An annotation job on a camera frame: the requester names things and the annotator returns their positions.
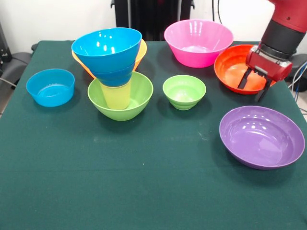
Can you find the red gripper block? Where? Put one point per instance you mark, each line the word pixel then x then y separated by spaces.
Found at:
pixel 268 68

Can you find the red bowl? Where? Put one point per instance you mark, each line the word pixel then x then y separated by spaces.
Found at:
pixel 227 72

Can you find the purple bowl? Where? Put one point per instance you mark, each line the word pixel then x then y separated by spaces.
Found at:
pixel 261 143

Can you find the pink bowl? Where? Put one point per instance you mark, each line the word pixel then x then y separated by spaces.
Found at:
pixel 199 48

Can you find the small green bowl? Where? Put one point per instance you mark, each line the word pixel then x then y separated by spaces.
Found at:
pixel 184 93

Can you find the yellow cup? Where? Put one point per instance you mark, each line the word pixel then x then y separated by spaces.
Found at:
pixel 116 98

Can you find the small dark blue bowl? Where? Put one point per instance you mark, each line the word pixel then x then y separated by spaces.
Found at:
pixel 112 79

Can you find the large light blue bowl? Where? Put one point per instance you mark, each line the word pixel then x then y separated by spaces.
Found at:
pixel 105 57

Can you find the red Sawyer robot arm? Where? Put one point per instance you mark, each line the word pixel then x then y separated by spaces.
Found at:
pixel 283 36

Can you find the large green bowl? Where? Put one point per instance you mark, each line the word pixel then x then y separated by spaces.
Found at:
pixel 141 95

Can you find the orange bowl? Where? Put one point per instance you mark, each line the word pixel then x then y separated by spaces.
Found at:
pixel 140 57

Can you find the dark green tablecloth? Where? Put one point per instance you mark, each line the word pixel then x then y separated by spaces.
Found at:
pixel 153 191

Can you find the low ribbed blue bowl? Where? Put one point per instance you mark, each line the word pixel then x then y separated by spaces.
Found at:
pixel 50 91

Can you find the black equipment rack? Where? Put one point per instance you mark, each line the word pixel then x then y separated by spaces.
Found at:
pixel 3 48

